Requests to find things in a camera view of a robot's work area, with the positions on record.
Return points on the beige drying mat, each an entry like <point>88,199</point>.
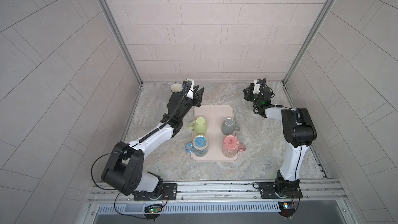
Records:
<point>214,116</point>

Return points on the left green circuit board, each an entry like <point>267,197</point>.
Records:
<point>152,212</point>

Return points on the aluminium mounting rail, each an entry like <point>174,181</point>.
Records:
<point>228,191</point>

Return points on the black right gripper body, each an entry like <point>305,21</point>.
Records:
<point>252,97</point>

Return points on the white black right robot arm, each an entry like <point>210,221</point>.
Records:
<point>298,130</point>

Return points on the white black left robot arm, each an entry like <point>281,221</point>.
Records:
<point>124,168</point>

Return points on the black mug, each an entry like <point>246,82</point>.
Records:
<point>177,89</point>

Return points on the pink ghost mug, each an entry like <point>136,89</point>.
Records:
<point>232,146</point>

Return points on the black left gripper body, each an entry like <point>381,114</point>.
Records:
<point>185,106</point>

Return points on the grey mug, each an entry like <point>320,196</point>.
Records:
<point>229,127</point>

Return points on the right circuit board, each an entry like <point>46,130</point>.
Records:
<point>287,209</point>

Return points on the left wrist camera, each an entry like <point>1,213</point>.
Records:
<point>189,84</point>

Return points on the light green mug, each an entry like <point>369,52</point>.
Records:
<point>199,126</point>

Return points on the blue butterfly mug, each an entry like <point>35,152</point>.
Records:
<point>198,147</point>

